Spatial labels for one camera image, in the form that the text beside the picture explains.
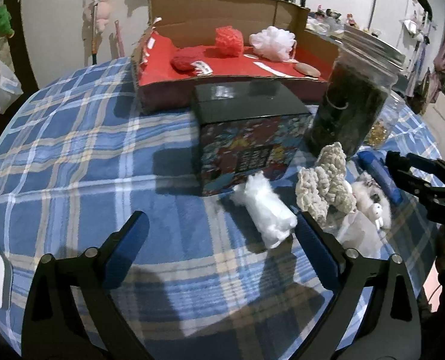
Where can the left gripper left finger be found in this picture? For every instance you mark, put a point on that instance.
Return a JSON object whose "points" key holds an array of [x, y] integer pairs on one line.
{"points": [[52, 326]]}

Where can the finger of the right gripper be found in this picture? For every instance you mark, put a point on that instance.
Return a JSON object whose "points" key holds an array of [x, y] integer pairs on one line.
{"points": [[399, 167], [432, 164]]}

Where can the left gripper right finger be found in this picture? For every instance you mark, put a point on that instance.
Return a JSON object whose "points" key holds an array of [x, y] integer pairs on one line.
{"points": [[390, 328]]}

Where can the blue pouch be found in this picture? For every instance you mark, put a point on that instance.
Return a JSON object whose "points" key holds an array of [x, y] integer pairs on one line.
{"points": [[374, 166]]}

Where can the white plush bunny keychain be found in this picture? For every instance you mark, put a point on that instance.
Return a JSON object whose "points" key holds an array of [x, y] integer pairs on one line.
{"points": [[372, 202]]}

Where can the white translucent cloth bag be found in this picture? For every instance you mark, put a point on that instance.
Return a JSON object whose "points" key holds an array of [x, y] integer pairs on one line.
{"points": [[358, 232]]}

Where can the beige knitted scrunchie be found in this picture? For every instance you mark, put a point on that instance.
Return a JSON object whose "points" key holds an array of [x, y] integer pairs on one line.
{"points": [[325, 185]]}

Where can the white socks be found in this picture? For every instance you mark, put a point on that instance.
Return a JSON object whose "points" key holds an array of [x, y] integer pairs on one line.
{"points": [[270, 215]]}

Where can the small jar gold contents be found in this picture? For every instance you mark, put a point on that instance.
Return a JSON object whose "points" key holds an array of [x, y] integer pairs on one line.
{"points": [[387, 119]]}

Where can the large jar dark contents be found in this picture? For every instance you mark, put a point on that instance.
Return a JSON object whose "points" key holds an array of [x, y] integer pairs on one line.
{"points": [[360, 82]]}

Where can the white wardrobe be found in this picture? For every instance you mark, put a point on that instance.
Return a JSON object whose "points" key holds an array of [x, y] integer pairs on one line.
{"points": [[388, 16]]}

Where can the black floral tin box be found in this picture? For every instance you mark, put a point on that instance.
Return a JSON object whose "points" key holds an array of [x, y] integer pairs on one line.
{"points": [[246, 127]]}

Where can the blue plaid tablecloth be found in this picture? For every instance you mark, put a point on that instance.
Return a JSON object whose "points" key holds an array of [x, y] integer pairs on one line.
{"points": [[79, 158]]}

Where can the white bath pouf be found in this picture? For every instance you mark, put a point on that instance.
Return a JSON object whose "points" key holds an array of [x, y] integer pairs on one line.
{"points": [[274, 44]]}

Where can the red mesh bath sponge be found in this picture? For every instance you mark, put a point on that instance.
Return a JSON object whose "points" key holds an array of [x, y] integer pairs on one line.
{"points": [[229, 41]]}

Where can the cardboard box red lining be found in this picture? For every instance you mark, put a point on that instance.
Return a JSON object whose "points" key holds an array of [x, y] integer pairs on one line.
{"points": [[178, 24]]}

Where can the red knitted item with tag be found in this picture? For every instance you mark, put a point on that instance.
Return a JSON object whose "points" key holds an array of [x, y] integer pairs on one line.
{"points": [[190, 60]]}

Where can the plastic bag on door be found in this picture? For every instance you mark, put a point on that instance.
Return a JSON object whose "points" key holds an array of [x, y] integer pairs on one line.
{"points": [[10, 87]]}

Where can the green plush on door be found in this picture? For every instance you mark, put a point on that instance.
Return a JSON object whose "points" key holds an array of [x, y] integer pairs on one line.
{"points": [[5, 22]]}

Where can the orange white stick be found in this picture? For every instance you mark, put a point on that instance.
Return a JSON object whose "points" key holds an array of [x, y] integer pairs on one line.
{"points": [[94, 32]]}

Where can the pink plush toy on wall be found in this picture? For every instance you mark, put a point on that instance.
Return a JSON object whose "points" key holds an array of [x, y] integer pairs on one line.
{"points": [[103, 12]]}

